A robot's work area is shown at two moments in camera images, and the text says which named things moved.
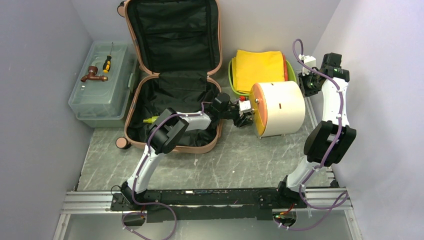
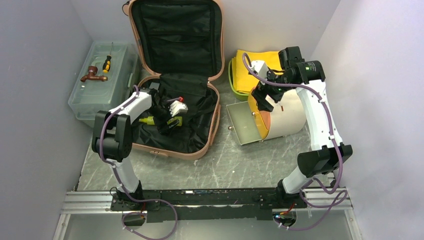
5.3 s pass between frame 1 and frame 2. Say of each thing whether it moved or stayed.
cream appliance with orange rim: moved
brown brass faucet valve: stayed
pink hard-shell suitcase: moved
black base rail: stayed
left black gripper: moved
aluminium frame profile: stayed
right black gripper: moved
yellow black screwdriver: stayed
